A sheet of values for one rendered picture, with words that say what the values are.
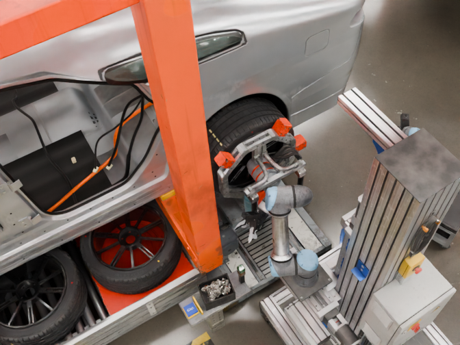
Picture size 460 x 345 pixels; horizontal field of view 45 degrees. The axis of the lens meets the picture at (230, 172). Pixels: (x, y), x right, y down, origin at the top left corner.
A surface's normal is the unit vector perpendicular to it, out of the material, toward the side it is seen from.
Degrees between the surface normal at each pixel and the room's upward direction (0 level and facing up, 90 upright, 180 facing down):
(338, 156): 0
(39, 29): 90
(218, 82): 90
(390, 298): 0
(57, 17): 90
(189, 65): 90
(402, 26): 0
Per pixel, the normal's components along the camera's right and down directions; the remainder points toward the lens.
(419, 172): -0.04, -0.56
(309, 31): 0.50, 0.59
